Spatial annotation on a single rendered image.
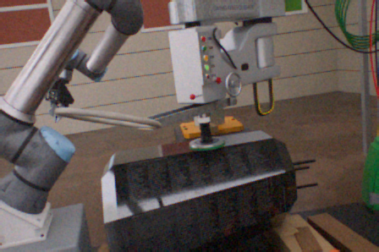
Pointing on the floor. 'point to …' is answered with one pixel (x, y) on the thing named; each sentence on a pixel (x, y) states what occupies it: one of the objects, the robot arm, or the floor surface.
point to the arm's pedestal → (62, 233)
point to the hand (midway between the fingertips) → (57, 120)
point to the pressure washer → (371, 177)
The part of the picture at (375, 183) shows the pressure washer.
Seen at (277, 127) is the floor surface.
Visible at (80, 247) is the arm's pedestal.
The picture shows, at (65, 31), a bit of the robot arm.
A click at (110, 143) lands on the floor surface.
